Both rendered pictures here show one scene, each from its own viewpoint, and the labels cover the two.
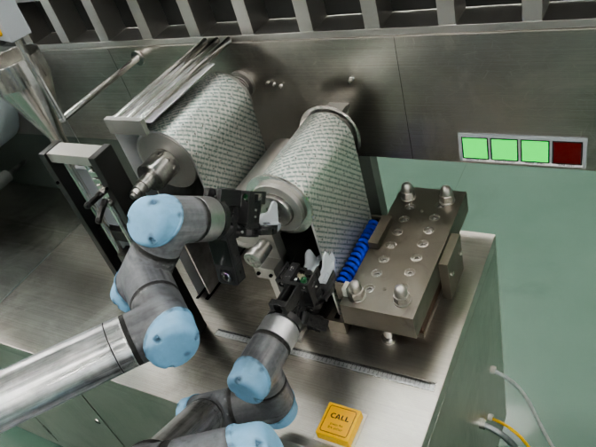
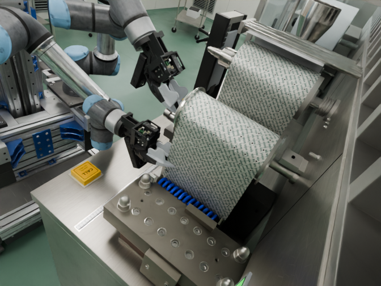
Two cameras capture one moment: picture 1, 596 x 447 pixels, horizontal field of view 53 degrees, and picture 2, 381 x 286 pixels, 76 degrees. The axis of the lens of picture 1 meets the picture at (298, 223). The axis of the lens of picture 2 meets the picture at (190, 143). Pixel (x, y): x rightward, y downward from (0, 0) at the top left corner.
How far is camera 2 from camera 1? 1.03 m
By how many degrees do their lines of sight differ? 55
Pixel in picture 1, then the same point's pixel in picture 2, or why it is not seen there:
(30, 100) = (300, 24)
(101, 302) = not seen: hidden behind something
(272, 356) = (97, 110)
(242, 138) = (269, 108)
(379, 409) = (84, 194)
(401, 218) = (214, 240)
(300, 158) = (216, 112)
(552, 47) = not seen: outside the picture
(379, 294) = (139, 196)
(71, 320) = not seen: hidden behind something
